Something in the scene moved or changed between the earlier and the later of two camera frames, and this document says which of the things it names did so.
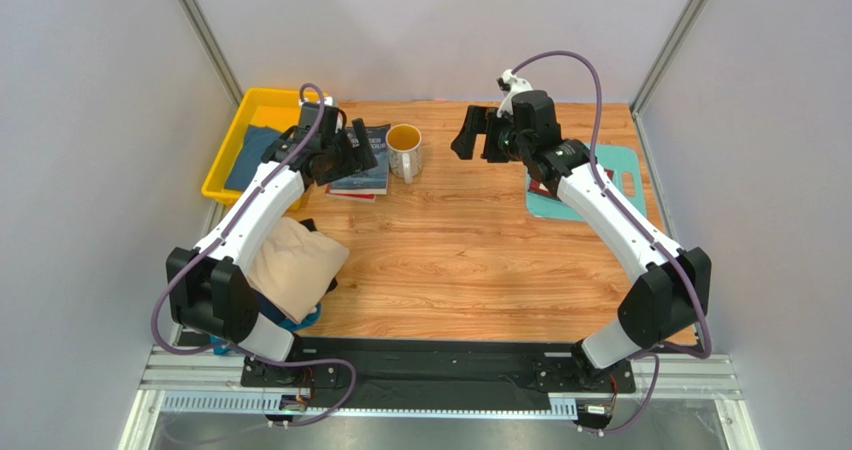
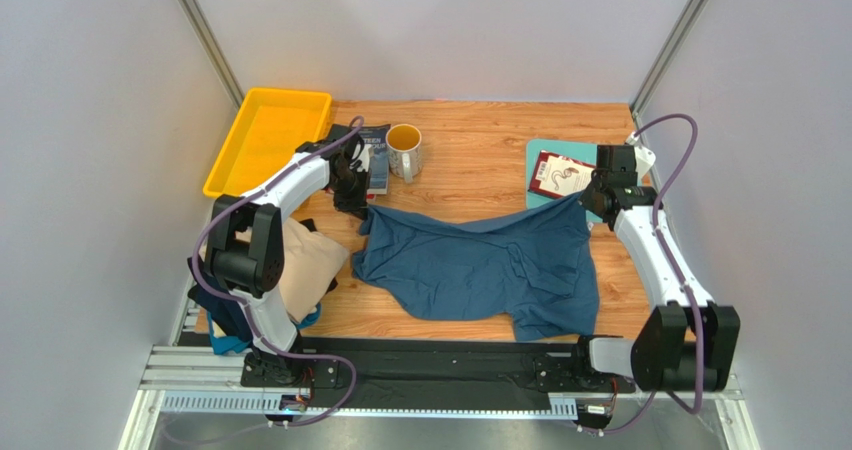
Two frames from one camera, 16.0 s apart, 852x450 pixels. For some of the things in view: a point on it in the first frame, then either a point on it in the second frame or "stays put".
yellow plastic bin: x=274 y=110 stays put
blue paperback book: x=365 y=186 stays put
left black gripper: x=362 y=156 → x=358 y=204
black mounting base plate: x=439 y=371 stays put
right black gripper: x=490 y=136 → x=595 y=202
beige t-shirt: x=295 y=268 stays put
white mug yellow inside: x=405 y=154 stays put
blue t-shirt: x=256 y=140 → x=536 y=266
